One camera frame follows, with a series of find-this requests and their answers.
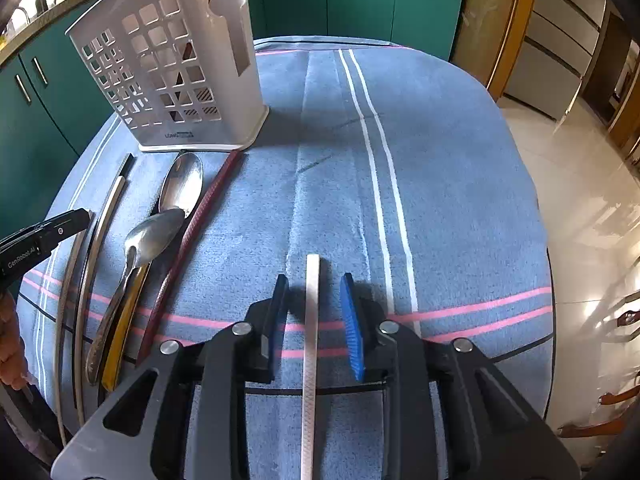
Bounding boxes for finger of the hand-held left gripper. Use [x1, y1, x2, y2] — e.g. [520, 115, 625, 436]
[15, 209, 94, 250]

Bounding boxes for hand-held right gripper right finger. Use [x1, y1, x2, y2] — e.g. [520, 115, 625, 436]
[340, 274, 583, 480]

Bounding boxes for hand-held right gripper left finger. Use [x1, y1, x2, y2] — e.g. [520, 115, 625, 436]
[50, 274, 291, 480]

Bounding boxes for white chopstick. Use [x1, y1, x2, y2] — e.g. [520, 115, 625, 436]
[299, 254, 325, 480]

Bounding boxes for steel spoon with ornate handle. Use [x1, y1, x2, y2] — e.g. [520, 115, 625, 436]
[86, 208, 185, 387]

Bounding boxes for steel spoon with yellow handle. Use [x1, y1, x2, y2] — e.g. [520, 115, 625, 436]
[101, 152, 204, 394]

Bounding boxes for maroon chopstick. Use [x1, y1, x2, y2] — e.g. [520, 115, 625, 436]
[172, 40, 198, 91]
[136, 150, 244, 366]

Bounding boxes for white plastic utensil holder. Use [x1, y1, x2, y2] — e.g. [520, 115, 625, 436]
[66, 0, 271, 153]

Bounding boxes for person's left hand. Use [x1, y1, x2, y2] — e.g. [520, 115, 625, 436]
[0, 291, 29, 392]

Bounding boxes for blue striped cloth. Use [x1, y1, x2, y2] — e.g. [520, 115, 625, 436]
[20, 35, 556, 480]

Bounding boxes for dark kitchen countertop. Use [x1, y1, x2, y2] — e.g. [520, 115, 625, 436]
[0, 0, 113, 63]

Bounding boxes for wooden chair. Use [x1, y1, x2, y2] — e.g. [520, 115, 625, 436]
[555, 305, 640, 441]

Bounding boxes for green lower kitchen cabinets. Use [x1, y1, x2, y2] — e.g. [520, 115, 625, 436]
[0, 0, 471, 246]

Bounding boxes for wooden framed glass sliding door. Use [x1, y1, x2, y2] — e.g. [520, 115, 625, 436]
[450, 0, 543, 106]

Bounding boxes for silver refrigerator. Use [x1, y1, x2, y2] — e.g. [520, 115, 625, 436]
[502, 0, 623, 121]

